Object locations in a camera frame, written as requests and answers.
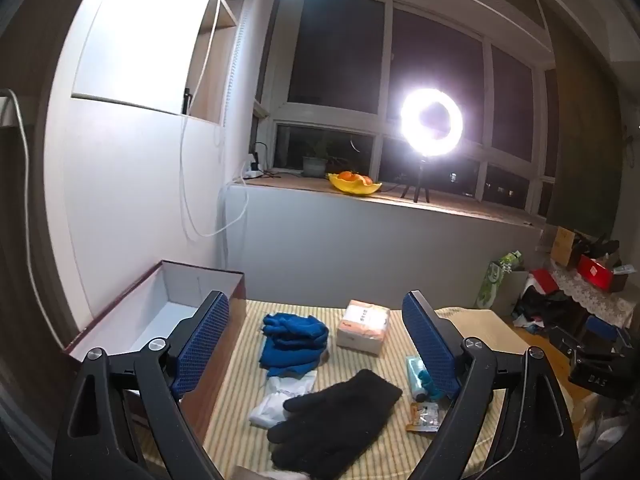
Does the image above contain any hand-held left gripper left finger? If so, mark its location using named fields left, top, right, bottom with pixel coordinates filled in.
left=52, top=290, right=231, bottom=480

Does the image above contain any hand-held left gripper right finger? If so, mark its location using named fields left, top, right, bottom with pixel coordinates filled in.
left=401, top=290, right=581, bottom=480

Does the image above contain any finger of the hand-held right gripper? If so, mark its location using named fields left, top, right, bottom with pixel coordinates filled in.
left=549, top=326, right=585, bottom=362
left=585, top=316, right=627, bottom=357

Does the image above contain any blue collapsible silicone cup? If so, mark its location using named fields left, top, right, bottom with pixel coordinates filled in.
left=417, top=370, right=445, bottom=404

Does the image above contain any red-brown cardboard box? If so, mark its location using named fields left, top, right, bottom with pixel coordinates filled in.
left=62, top=259, right=247, bottom=461

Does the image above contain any clear orange snack packet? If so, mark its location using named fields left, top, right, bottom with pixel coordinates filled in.
left=407, top=401, right=449, bottom=434

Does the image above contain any black knit glove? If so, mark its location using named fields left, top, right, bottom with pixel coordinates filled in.
left=266, top=369, right=404, bottom=472

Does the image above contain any white lace cloth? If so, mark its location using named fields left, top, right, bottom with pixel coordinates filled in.
left=549, top=264, right=634, bottom=329

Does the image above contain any teal cream tube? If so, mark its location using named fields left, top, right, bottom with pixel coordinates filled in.
left=405, top=355, right=432, bottom=402

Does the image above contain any dark clothes pile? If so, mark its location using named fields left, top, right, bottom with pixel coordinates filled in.
left=512, top=284, right=590, bottom=337

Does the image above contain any orange white tissue pack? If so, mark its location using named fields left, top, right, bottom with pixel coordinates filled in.
left=335, top=299, right=391, bottom=356

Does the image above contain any grey cardboard sheet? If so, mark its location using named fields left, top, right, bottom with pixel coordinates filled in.
left=492, top=269, right=532, bottom=317

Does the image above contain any green snack packet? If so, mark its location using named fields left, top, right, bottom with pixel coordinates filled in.
left=474, top=251, right=524, bottom=310

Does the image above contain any brown cardboard box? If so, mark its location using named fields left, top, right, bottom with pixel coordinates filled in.
left=552, top=226, right=577, bottom=267

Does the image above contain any white sealed packet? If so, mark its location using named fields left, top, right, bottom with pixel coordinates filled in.
left=248, top=370, right=320, bottom=430

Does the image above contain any striped yellow tablecloth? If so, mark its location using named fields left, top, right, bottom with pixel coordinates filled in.
left=132, top=298, right=566, bottom=480

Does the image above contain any black tripod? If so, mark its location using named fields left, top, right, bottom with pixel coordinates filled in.
left=399, top=154, right=434, bottom=205

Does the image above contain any yellow fruit bowl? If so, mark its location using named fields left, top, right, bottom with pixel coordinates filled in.
left=327, top=173, right=384, bottom=196

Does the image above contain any dark green curtain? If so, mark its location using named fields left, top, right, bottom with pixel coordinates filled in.
left=544, top=7, right=640, bottom=242

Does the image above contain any white hanging cable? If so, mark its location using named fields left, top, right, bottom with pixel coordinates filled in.
left=179, top=0, right=250, bottom=239

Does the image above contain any ring light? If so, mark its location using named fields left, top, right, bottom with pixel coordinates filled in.
left=399, top=87, right=466, bottom=154

